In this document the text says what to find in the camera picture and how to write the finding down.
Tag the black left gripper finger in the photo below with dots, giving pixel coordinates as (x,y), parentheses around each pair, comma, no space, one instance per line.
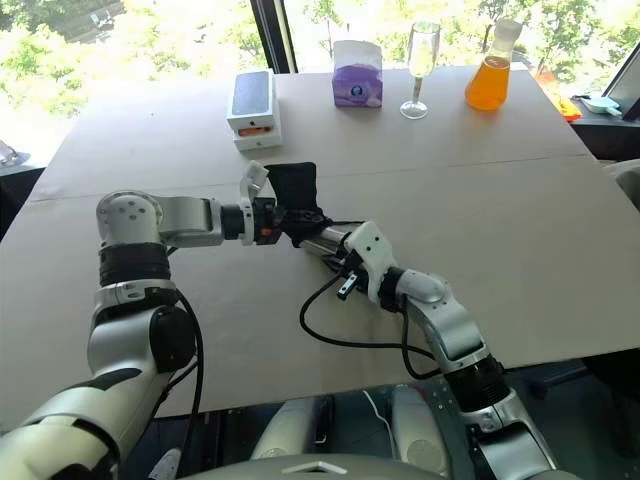
(297,220)

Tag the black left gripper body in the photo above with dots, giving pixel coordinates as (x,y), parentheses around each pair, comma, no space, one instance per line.
(267,220)

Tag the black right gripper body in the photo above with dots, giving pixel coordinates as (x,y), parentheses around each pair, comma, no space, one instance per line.
(352,280)

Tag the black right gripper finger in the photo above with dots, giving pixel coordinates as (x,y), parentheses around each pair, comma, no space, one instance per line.
(336,262)

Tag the stainless steel cup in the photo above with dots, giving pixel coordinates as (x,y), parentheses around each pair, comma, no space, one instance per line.
(325,240)

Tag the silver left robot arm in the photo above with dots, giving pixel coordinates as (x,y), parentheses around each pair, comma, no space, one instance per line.
(190,220)

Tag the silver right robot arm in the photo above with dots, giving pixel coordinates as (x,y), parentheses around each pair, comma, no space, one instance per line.
(450,325)

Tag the white phone box orange print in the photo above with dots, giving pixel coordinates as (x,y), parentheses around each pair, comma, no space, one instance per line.
(257,143)

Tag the white phone box dark print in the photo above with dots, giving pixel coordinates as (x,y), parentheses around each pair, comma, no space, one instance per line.
(252,95)

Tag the purple tissue pack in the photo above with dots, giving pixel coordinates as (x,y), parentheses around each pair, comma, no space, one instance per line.
(357,85)

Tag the silver right robot thigh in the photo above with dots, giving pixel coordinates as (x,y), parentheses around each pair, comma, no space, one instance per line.
(415,425)

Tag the silver robot thigh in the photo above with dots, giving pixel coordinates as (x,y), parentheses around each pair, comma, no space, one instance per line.
(285,430)
(415,425)

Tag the silver left robot thigh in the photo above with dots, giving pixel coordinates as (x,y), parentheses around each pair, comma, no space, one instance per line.
(285,430)

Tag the grey robot torso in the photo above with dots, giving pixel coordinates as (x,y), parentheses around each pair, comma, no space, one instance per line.
(315,470)

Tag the clear champagne glass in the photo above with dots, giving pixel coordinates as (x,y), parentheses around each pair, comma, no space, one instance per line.
(424,50)

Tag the glass flask orange liquid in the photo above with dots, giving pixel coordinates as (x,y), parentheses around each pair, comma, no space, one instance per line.
(485,90)

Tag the white shoe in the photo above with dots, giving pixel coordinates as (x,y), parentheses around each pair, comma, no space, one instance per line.
(166,465)

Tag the clear glass item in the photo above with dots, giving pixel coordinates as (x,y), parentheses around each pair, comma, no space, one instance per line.
(10,155)

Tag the orange object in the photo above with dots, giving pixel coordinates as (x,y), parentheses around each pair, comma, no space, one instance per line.
(567,110)

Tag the black side table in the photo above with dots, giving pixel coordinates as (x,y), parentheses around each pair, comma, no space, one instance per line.
(605,137)

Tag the beige chair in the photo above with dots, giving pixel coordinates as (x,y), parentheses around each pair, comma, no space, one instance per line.
(625,177)

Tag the light blue object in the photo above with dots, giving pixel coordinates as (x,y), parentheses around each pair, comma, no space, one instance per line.
(600,106)

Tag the dark monitor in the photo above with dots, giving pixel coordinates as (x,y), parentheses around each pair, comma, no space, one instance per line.
(625,82)

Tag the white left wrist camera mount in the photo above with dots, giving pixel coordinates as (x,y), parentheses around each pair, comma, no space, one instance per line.
(255,175)

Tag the perforated metal table frame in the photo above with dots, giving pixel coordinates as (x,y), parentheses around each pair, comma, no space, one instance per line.
(447,410)

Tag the dark window frame post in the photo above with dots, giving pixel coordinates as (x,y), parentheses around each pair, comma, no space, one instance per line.
(275,35)

